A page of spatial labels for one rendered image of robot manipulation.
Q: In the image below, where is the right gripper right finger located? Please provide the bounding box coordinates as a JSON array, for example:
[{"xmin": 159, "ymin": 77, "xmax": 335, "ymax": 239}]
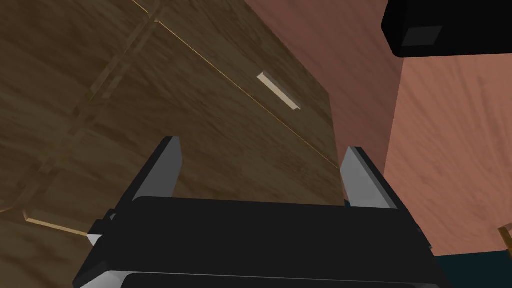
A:
[{"xmin": 339, "ymin": 145, "xmax": 401, "ymax": 210}]

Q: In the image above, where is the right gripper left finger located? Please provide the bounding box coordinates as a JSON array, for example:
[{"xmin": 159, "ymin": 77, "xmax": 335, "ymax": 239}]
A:
[{"xmin": 115, "ymin": 135, "xmax": 184, "ymax": 211}]

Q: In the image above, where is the brown wooden cupboard door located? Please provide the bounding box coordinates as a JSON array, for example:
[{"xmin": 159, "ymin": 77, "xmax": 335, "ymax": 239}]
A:
[{"xmin": 0, "ymin": 0, "xmax": 347, "ymax": 288}]

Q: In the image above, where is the brown wooden cupboard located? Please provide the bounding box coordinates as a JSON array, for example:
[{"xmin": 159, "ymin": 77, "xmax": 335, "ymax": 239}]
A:
[{"xmin": 0, "ymin": 0, "xmax": 347, "ymax": 288}]

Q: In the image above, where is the brown wooden drawer front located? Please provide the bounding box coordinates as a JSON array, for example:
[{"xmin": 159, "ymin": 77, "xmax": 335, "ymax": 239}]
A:
[{"xmin": 133, "ymin": 0, "xmax": 340, "ymax": 169}]

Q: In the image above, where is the black box appliance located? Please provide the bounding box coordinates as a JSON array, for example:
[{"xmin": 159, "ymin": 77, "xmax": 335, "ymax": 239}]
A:
[{"xmin": 380, "ymin": 0, "xmax": 512, "ymax": 59}]

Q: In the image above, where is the long brown bar handle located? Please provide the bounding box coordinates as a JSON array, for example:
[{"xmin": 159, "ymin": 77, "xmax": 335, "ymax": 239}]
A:
[{"xmin": 0, "ymin": 8, "xmax": 166, "ymax": 237}]

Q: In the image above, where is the pale bar handle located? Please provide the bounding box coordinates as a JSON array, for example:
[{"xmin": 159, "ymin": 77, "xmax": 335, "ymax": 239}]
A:
[{"xmin": 256, "ymin": 71, "xmax": 302, "ymax": 111}]

